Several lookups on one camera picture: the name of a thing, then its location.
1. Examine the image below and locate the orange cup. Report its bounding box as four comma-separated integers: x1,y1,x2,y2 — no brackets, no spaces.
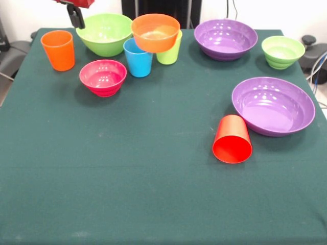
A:
40,30,76,72

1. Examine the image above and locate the pink bowl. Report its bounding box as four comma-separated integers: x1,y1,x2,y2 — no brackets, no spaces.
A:
79,59,128,98

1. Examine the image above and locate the small green bowl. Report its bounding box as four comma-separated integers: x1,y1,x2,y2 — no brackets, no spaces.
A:
261,35,306,70

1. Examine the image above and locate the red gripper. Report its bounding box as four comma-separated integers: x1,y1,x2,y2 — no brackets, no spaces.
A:
52,0,95,30

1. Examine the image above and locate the black chair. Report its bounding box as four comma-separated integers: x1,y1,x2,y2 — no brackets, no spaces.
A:
0,17,38,80
300,35,327,85

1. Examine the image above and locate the black cable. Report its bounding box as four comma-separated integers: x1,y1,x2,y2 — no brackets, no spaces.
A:
226,0,240,21

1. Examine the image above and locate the white cable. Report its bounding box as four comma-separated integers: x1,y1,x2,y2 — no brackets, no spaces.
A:
306,57,327,81

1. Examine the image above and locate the large green bowl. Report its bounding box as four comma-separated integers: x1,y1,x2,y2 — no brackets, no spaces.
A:
76,13,134,58

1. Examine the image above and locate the orange bowl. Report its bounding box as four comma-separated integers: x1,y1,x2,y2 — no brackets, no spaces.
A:
131,13,181,54

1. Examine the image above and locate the dark green tablecloth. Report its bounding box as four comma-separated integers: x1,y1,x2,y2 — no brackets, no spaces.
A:
0,27,327,245

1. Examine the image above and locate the purple bowl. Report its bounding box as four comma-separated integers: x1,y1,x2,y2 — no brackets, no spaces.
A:
231,77,316,137
194,19,259,62

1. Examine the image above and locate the red cup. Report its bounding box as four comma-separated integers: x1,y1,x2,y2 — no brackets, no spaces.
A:
212,114,253,164

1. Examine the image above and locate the blue cup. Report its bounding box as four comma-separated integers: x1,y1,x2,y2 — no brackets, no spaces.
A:
123,37,153,78

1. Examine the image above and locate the yellow-green cup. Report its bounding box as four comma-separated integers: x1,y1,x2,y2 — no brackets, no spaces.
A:
155,29,183,65

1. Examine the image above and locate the blue cable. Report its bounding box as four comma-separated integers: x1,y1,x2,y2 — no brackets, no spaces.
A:
312,51,327,86

